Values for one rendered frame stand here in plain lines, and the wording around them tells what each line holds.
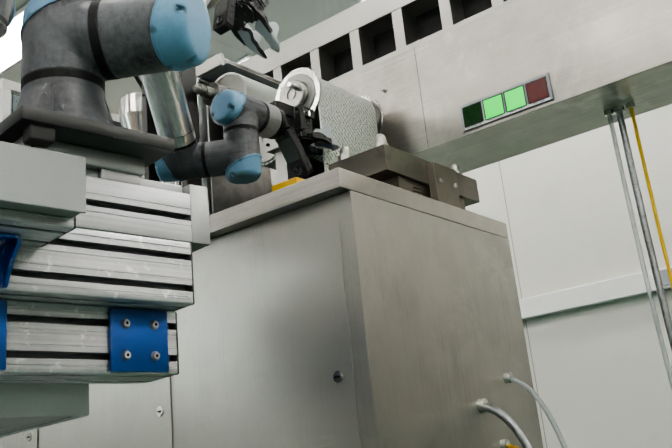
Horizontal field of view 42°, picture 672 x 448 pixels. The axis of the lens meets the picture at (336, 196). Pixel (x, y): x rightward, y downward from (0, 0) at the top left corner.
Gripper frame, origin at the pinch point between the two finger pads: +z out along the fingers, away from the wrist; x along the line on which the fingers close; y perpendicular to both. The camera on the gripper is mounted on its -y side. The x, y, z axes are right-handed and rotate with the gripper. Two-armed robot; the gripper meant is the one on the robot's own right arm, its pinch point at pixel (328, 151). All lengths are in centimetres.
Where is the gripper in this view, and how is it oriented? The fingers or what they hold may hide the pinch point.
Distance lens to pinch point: 208.1
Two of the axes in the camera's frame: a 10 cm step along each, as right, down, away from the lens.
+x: -7.7, 2.7, 5.7
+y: -1.0, -9.4, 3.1
